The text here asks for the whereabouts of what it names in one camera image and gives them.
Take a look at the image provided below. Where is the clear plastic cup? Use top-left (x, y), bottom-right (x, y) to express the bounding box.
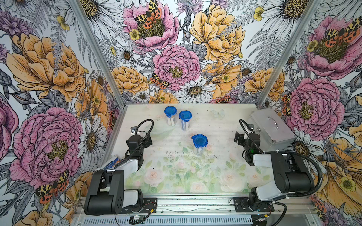
top-left (166, 115), bottom-right (176, 127)
top-left (181, 120), bottom-right (190, 131)
top-left (193, 147), bottom-right (205, 156)

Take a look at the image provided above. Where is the blue lid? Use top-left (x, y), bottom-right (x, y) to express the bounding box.
top-left (179, 110), bottom-right (192, 122)
top-left (191, 134), bottom-right (208, 148)
top-left (164, 106), bottom-right (177, 118)

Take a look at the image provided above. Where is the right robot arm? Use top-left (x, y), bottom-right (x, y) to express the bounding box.
top-left (232, 132), bottom-right (315, 212)

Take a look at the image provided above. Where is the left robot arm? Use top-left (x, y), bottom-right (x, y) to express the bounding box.
top-left (81, 131), bottom-right (152, 216)

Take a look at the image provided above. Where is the silver metal case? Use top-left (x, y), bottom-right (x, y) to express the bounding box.
top-left (247, 108), bottom-right (296, 151)

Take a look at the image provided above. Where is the blue white packet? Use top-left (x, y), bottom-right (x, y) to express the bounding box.
top-left (104, 156), bottom-right (122, 170)

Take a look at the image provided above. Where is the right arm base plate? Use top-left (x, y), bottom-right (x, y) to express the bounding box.
top-left (231, 197), bottom-right (274, 213)

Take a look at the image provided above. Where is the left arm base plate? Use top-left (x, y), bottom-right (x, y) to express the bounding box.
top-left (121, 197), bottom-right (158, 214)

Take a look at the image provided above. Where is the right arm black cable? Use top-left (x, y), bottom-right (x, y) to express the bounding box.
top-left (239, 118), bottom-right (323, 226)

